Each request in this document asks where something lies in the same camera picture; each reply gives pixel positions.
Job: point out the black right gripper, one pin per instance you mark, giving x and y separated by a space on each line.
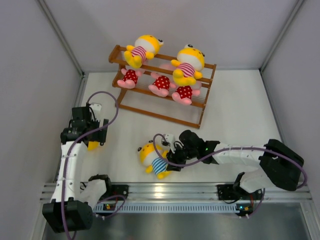
173 156

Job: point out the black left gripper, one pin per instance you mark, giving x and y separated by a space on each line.
99 136

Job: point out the yellow toy blue stripes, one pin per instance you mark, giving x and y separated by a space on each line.
92 145
150 159

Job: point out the pink toy red dots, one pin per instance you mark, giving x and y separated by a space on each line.
130 78
162 84
184 94

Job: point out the yellow toy pink stripes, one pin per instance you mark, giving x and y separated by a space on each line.
144 48
188 64

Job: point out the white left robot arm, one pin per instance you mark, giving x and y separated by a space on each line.
70 208

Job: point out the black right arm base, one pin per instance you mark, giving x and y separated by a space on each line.
233 192

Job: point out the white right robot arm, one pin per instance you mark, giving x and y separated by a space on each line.
274 164

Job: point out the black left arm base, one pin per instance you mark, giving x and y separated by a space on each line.
111 189

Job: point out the brown wooden toy shelf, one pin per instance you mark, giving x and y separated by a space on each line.
141 100

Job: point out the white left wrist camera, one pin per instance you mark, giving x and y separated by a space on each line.
96 108

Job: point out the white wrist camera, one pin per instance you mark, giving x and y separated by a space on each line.
96 108
168 140

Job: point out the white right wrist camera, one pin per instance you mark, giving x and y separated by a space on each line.
168 140

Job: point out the aluminium mounting rail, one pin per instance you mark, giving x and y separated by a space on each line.
198 197

